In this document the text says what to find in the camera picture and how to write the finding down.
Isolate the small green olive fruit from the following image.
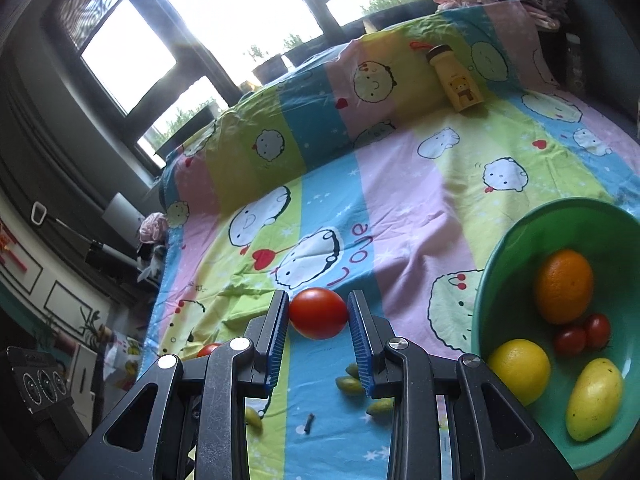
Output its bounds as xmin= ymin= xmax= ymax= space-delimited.
xmin=345 ymin=363 xmax=359 ymax=379

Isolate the large red tomato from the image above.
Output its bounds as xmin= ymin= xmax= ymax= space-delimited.
xmin=288 ymin=287 xmax=348 ymax=340

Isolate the yellow lemon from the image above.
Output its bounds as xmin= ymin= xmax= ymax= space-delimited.
xmin=487 ymin=339 xmax=551 ymax=406

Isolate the small cherry tomato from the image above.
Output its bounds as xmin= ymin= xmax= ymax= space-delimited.
xmin=553 ymin=326 xmax=587 ymax=358

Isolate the orange fruit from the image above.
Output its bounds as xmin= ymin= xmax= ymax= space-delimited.
xmin=534 ymin=249 xmax=594 ymax=325

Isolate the yellow mango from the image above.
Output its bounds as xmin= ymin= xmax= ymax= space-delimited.
xmin=565 ymin=358 xmax=624 ymax=442

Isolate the small dark stem piece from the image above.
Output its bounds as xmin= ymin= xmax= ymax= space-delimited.
xmin=304 ymin=413 xmax=315 ymax=434

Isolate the green plastic bowl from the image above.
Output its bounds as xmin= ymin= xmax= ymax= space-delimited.
xmin=472 ymin=197 xmax=639 ymax=470

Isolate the colourful cartoon bed sheet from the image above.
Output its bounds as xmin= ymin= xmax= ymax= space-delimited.
xmin=142 ymin=0 xmax=640 ymax=480

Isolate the pink cloth bundle left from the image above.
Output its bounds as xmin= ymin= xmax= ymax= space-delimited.
xmin=138 ymin=212 xmax=168 ymax=244

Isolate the yellow cartoon bottle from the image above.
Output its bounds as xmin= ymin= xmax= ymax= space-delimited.
xmin=426 ymin=44 xmax=484 ymax=113

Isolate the dark flower pot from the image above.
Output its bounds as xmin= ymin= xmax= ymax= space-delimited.
xmin=252 ymin=54 xmax=288 ymax=86

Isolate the dark bottle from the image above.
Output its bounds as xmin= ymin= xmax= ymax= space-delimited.
xmin=565 ymin=32 xmax=586 ymax=96

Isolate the grey green sofa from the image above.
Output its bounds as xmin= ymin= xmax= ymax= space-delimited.
xmin=567 ymin=0 xmax=639 ymax=138

